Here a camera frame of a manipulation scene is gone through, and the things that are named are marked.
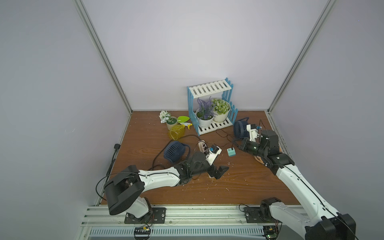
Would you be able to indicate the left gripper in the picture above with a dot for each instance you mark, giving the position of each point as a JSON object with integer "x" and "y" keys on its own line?
{"x": 210, "y": 167}

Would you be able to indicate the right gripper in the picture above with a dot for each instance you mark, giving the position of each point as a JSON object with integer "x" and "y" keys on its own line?
{"x": 246, "y": 144}

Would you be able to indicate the teal usb adapter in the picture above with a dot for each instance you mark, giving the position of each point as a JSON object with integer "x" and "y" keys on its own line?
{"x": 231, "y": 152}

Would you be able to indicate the beige red power strip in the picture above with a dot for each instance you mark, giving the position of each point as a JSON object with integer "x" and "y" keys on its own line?
{"x": 206, "y": 153}

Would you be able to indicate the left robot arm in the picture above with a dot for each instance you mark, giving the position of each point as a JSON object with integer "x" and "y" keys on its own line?
{"x": 124, "y": 191}

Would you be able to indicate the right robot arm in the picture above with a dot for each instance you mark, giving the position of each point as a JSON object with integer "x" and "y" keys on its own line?
{"x": 323, "y": 221}

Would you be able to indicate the dark blue upright desk fan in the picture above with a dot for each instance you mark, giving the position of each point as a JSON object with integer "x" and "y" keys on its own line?
{"x": 240, "y": 128}

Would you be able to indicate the dark blue flat desk fan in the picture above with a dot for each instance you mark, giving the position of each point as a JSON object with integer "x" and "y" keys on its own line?
{"x": 175, "y": 150}

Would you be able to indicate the purple lavender potted plant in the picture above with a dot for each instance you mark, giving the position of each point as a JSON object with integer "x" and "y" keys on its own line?
{"x": 205, "y": 113}

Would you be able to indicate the yellow spray bottle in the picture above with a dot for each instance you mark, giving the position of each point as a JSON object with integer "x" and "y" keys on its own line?
{"x": 178, "y": 131}

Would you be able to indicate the green potted plant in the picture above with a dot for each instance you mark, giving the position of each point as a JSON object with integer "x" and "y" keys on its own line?
{"x": 221, "y": 110}

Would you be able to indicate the green plastic scoop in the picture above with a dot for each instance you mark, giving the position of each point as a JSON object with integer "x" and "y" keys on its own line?
{"x": 183, "y": 119}

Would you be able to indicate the blue white plant shelf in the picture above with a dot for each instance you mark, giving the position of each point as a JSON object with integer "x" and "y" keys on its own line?
{"x": 221, "y": 89}

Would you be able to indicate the white flower potted plant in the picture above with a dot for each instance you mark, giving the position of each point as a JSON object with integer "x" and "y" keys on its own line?
{"x": 168, "y": 119}

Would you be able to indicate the right green circuit board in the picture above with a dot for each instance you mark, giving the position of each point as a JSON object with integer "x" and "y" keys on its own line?
{"x": 270, "y": 232}

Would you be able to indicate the green circuit board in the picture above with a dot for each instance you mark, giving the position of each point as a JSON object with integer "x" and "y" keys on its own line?
{"x": 270, "y": 232}
{"x": 142, "y": 233}

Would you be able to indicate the left green circuit board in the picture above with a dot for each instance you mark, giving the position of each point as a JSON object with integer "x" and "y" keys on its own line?
{"x": 142, "y": 233}

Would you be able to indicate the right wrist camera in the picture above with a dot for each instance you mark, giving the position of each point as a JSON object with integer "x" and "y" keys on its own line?
{"x": 253, "y": 131}

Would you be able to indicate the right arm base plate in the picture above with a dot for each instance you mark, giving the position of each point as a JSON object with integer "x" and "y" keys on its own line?
{"x": 258, "y": 215}

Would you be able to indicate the aluminium front rail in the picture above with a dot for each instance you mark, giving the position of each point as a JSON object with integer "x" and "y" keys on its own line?
{"x": 181, "y": 221}

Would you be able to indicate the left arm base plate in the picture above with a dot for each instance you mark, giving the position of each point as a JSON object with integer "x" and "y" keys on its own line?
{"x": 155, "y": 215}

